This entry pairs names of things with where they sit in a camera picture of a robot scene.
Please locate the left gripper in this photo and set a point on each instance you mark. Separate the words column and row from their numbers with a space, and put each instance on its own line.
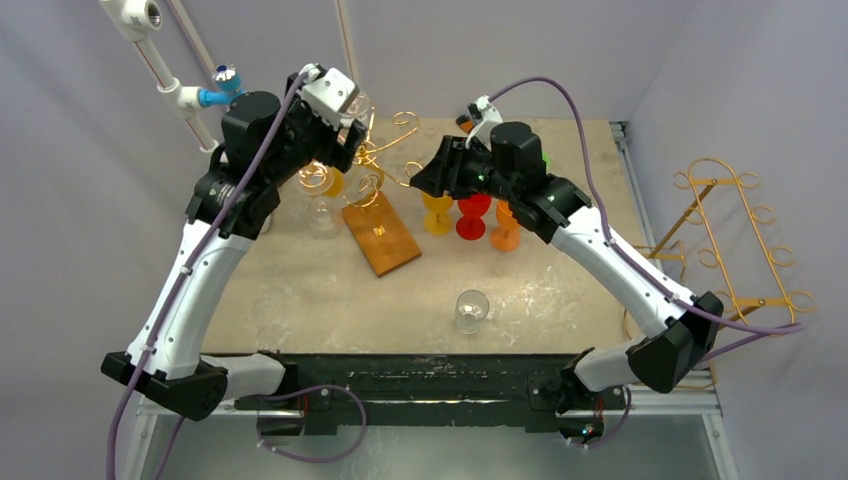
column 334, row 152

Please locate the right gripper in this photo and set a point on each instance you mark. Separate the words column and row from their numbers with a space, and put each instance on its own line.
column 452, row 165

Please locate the yellow plastic goblet front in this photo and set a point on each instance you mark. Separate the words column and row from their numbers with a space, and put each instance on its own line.
column 335, row 183

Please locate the yellow plastic goblet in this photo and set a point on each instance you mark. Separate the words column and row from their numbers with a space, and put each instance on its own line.
column 437, row 221
column 335, row 183

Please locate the red plastic goblet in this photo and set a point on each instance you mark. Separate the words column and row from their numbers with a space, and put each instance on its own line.
column 471, row 225

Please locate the ribbed clear wine glass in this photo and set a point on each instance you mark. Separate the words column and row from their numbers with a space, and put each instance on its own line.
column 362, row 185

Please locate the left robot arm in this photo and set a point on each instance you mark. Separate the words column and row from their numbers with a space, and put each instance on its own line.
column 267, row 140

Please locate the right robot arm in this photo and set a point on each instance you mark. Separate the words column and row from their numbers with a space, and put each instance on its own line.
column 674, row 321

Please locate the yellow plastic goblet back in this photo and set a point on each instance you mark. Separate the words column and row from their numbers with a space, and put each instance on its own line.
column 437, row 221

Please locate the black orange hex key set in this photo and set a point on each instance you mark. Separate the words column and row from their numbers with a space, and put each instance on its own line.
column 464, row 123

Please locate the orange plastic goblet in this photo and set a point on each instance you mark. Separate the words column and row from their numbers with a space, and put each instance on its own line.
column 506, row 236

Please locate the blue tap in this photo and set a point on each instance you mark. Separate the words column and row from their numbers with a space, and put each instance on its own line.
column 228, row 86

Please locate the clear glass near front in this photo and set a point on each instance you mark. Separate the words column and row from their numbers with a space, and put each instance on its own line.
column 471, row 311

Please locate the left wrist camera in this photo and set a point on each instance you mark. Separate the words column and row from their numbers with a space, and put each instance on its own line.
column 328, row 92

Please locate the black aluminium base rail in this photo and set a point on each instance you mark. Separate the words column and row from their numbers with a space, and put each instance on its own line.
column 415, row 390

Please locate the white pvc pipe frame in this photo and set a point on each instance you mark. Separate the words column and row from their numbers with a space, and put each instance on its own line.
column 136, row 21

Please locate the gold wall hook rack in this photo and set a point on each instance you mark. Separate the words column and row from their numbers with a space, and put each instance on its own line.
column 712, row 227

